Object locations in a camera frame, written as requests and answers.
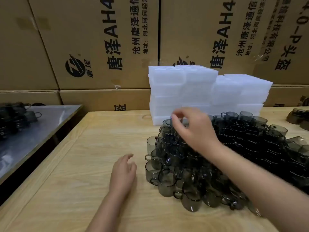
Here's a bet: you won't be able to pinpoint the pile of smoky glass mugs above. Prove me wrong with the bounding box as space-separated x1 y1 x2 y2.
144 111 309 218

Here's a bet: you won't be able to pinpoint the stainless steel table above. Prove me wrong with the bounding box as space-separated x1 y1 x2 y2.
0 105 83 184

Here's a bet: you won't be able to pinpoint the person's right hand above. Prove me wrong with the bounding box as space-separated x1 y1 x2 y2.
171 107 221 159

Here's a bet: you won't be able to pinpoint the person's left hand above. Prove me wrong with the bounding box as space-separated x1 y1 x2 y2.
110 153 137 198

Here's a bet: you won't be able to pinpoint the dark mugs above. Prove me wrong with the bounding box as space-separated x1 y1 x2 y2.
0 101 42 140

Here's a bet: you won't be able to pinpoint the person's left forearm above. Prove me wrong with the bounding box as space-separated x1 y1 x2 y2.
86 190 131 232

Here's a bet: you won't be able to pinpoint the stack of white foam trays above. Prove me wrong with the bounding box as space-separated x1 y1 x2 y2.
147 65 273 126

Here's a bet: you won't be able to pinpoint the person's right forearm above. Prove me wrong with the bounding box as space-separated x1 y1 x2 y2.
210 142 309 232

